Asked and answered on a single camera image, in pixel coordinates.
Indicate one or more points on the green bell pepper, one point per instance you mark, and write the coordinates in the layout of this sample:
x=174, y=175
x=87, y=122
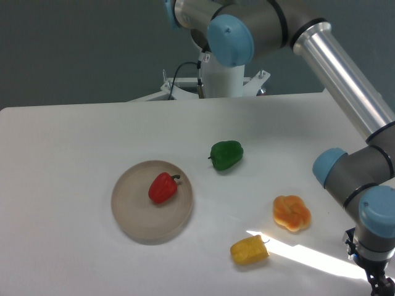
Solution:
x=225, y=154

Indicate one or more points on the orange knotted bread roll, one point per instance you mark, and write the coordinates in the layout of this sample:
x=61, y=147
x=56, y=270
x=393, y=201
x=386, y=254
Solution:
x=290, y=212

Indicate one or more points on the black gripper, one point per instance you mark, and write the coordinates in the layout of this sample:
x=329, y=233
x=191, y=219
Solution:
x=373, y=262

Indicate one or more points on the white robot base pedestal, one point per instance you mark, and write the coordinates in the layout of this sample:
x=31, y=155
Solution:
x=212, y=80

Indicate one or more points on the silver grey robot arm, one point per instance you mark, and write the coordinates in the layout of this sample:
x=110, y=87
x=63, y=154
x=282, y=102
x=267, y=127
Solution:
x=237, y=31

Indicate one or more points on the yellow bell pepper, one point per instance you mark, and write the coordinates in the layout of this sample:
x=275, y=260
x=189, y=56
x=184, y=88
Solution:
x=249, y=250

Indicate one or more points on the beige round plate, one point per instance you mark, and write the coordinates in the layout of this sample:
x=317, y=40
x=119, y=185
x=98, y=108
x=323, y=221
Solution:
x=138, y=216

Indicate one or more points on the red bell pepper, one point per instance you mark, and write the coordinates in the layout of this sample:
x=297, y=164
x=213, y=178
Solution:
x=163, y=187

